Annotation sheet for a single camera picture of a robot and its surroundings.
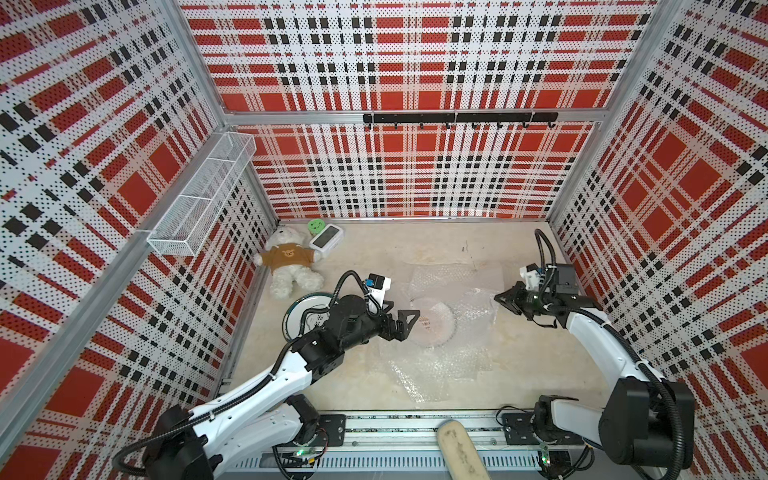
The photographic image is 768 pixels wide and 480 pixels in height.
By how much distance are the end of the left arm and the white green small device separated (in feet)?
1.66

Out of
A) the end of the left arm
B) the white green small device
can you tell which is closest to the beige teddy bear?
the white green small device

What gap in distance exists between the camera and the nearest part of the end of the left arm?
0.55 m

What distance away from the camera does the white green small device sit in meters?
1.10

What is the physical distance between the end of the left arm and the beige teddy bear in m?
0.38

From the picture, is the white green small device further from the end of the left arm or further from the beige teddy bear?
the end of the left arm

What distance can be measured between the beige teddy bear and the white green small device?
0.08ft

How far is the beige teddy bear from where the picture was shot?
953mm
